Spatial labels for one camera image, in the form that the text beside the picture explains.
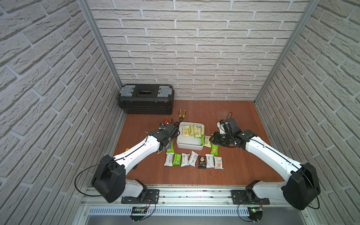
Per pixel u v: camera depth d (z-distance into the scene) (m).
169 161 0.85
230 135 0.62
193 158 0.87
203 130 0.97
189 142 0.93
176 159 0.86
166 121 1.04
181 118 1.07
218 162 0.85
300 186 0.40
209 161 0.85
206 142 0.92
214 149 0.90
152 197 0.74
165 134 0.60
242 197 0.74
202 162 0.85
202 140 0.92
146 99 0.98
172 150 0.90
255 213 0.70
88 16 0.73
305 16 0.73
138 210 0.73
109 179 0.41
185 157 0.87
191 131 0.97
